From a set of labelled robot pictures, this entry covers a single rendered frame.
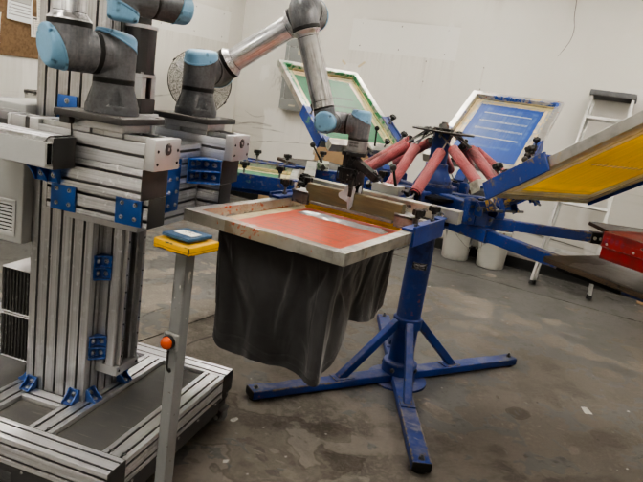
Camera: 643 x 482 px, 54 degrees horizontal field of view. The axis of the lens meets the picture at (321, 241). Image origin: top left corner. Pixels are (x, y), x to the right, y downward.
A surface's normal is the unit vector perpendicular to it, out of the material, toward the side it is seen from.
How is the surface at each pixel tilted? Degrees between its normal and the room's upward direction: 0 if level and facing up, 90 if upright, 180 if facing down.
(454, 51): 90
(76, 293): 90
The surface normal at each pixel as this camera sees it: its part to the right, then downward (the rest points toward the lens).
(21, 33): 0.85, 0.24
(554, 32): -0.50, 0.13
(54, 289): -0.30, 0.18
